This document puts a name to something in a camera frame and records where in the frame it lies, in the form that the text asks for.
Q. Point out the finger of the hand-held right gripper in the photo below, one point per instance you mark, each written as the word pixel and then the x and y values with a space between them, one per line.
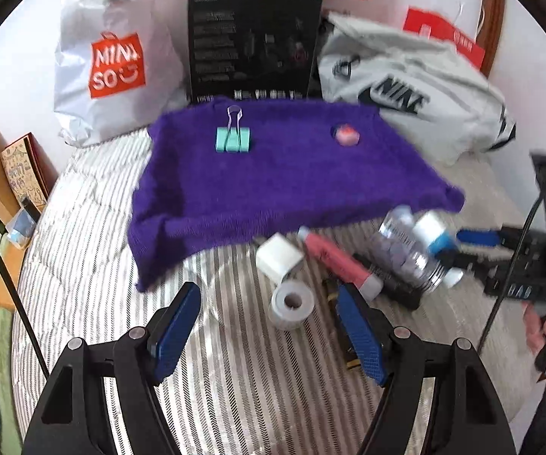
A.
pixel 476 237
pixel 467 265

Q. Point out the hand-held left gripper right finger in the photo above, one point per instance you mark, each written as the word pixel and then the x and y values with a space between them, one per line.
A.
pixel 358 334

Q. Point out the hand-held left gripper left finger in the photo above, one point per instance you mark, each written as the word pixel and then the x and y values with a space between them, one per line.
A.
pixel 178 334

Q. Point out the brown and gold tube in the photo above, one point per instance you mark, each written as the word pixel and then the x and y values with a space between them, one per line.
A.
pixel 331 291

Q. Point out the clear bottle of purple pills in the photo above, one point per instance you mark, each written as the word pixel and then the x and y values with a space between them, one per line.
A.
pixel 408 253

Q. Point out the pink tube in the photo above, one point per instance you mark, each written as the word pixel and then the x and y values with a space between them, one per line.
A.
pixel 339 263

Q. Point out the grey tape roll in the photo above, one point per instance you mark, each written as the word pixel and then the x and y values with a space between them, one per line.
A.
pixel 284 310

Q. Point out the white charger cube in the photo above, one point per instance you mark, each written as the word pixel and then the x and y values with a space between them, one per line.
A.
pixel 275 253

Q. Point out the striped bedding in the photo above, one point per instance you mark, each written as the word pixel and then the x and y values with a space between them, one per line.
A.
pixel 97 246

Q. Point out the grey sports bag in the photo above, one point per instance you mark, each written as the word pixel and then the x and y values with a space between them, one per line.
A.
pixel 415 99

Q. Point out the small pink round toy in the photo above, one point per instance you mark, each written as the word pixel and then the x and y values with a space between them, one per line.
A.
pixel 345 135

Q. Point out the purple knitted cloth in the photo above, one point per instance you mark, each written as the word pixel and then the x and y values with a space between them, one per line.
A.
pixel 277 185

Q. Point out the small blue packet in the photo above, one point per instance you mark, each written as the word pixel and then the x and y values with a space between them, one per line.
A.
pixel 20 227

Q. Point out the teal binder clip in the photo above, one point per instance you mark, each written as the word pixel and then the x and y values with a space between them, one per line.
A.
pixel 233 141

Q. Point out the red paper bag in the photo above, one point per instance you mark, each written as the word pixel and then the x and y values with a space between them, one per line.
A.
pixel 443 33

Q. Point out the wooden headboard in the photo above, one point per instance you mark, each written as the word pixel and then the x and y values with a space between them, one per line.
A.
pixel 491 14

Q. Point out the brown patterned book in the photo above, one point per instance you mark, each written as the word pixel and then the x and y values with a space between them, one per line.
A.
pixel 24 170

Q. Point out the black product box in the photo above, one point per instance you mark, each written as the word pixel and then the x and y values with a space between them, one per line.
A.
pixel 249 42

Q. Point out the white plastic shopping bag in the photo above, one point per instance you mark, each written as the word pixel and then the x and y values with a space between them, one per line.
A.
pixel 111 38

